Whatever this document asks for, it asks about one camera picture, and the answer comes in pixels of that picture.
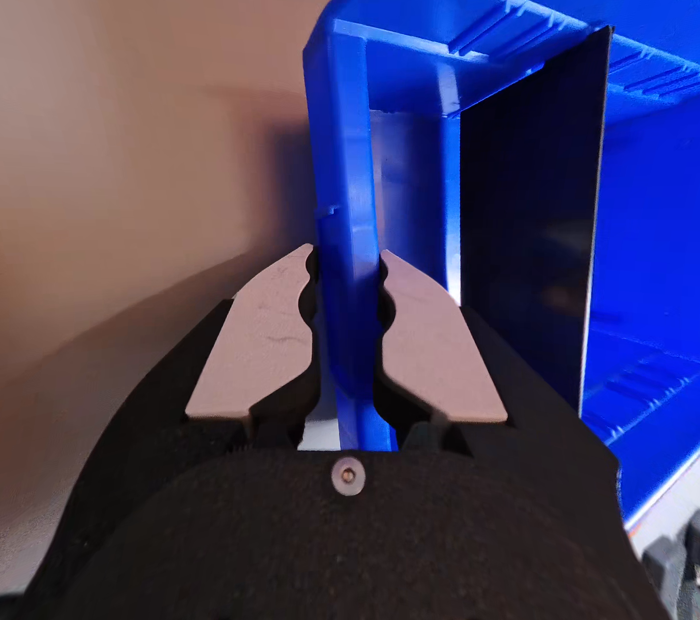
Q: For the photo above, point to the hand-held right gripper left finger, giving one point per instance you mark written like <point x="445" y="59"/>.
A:
<point x="257" y="346"/>

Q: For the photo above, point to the black bin divider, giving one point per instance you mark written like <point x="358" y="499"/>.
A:
<point x="530" y="220"/>

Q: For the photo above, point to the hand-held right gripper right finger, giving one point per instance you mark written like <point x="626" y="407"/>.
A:
<point x="437" y="357"/>

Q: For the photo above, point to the blue plastic bin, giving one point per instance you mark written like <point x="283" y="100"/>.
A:
<point x="339" y="138"/>

